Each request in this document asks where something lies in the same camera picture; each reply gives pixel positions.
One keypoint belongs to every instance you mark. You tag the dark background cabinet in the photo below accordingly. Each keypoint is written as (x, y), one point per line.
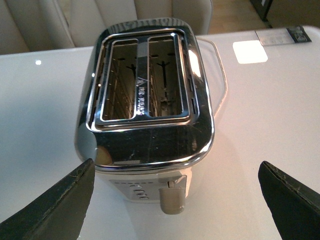
(262, 8)

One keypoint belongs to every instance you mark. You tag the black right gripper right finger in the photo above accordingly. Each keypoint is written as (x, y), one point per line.
(295, 208)

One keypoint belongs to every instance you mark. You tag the beige left chair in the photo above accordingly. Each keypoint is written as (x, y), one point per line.
(33, 25)

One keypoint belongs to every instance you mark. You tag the beige chair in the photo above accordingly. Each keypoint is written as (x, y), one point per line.
(86, 19)
(33, 25)

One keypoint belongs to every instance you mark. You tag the white chrome toaster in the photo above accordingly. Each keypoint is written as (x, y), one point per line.
(145, 117)

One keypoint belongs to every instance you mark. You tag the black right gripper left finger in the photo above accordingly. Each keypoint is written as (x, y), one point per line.
(57, 214)

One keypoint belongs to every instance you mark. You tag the beige right chair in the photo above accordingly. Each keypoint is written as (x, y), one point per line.
(86, 19)

